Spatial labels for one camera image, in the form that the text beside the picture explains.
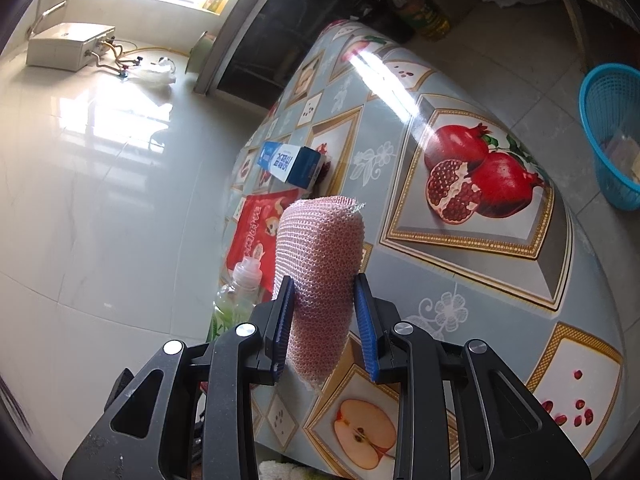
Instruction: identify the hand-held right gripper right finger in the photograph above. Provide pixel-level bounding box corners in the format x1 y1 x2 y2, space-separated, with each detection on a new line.
352 272 588 480

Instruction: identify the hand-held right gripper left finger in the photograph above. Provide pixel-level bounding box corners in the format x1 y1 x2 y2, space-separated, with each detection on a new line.
62 275 296 480

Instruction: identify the clear plastic bottle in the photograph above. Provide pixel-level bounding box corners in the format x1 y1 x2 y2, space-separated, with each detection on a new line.
206 256 266 343

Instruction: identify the pink mesh sponge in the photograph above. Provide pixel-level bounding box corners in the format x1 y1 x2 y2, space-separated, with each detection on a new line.
272 195 368 393

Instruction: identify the red snack packet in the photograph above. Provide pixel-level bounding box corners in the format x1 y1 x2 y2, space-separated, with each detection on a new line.
225 191 296 297

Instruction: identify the blue white toothpaste box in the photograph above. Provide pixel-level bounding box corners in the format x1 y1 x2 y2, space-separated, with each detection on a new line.
257 141 323 186

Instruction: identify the blue plastic basket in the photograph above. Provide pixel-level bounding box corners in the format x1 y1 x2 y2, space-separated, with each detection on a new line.
579 62 640 211

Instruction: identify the fruit print tablecloth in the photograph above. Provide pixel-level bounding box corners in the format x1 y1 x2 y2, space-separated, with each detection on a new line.
205 19 626 480

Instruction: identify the white fluffy cloth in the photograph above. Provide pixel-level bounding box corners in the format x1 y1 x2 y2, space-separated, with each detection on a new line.
257 460 311 480

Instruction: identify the green bowl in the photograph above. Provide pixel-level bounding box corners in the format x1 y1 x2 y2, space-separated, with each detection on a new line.
190 30 217 73

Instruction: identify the white wall water heater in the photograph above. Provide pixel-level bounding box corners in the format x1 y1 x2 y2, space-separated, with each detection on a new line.
26 22 117 72

